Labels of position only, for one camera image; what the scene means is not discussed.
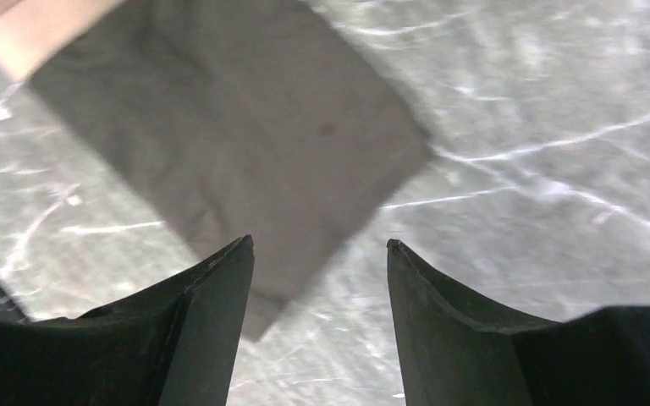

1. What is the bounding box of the olive underwear with beige waistband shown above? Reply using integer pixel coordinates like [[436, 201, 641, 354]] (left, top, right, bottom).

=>
[[0, 1, 432, 340]]

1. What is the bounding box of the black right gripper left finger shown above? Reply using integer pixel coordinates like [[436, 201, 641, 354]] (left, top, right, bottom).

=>
[[0, 235, 254, 405]]

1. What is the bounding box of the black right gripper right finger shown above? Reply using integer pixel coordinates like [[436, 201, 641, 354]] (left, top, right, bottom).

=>
[[387, 239, 650, 406]]

